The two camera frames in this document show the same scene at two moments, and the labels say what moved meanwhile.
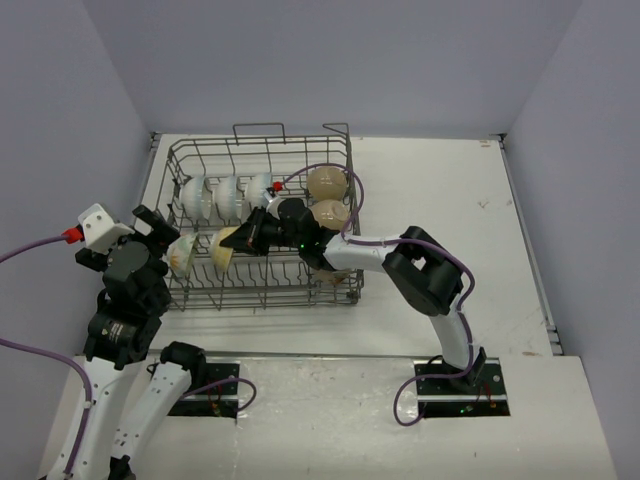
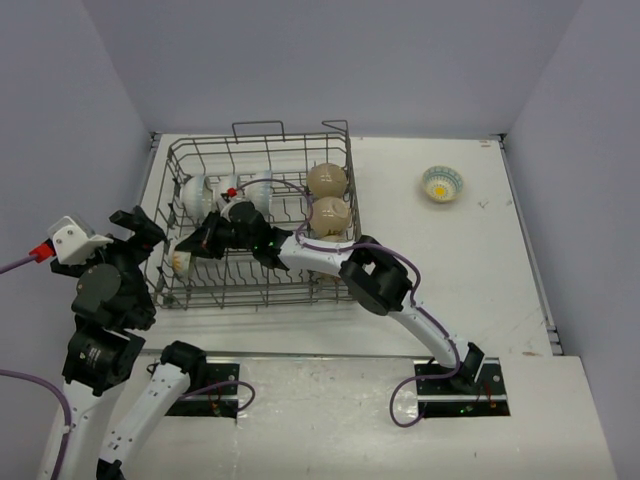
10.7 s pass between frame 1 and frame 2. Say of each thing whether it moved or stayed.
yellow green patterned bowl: moved
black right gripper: moved
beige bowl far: stayed
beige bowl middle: stayed
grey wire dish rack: stayed
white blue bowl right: stayed
